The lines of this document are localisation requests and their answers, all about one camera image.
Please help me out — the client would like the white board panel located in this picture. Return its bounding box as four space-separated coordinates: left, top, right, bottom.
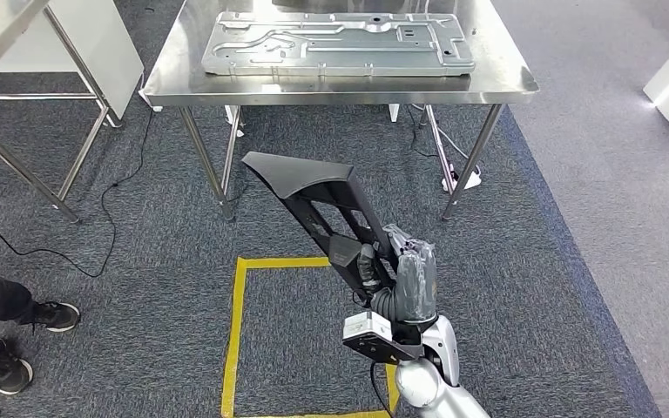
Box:
0 0 145 120

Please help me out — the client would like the black floor cable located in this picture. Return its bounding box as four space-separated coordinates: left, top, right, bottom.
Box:
0 109 154 280
406 105 443 160

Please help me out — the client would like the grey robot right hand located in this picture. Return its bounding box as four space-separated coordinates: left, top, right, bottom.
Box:
356 223 440 326

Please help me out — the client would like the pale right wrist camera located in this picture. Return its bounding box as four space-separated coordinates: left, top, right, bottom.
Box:
342 311 395 346

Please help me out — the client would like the black camera bracket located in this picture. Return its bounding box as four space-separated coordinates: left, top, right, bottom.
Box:
342 322 428 366

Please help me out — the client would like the white power cable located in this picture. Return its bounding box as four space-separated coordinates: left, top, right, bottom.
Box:
425 105 476 170

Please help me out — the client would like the grey stamped metal panel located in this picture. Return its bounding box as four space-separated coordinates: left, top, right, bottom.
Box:
201 11 477 79

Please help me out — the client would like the black plastic plate frame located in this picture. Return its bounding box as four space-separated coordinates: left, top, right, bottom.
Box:
240 151 400 302

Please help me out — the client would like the stainless steel table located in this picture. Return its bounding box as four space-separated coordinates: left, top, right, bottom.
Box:
140 0 540 223
0 0 123 225

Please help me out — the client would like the black camera cable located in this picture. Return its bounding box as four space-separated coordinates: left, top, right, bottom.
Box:
368 361 396 418

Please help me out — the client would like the white power strip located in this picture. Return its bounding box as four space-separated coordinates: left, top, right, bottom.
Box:
441 164 483 193
137 71 164 113

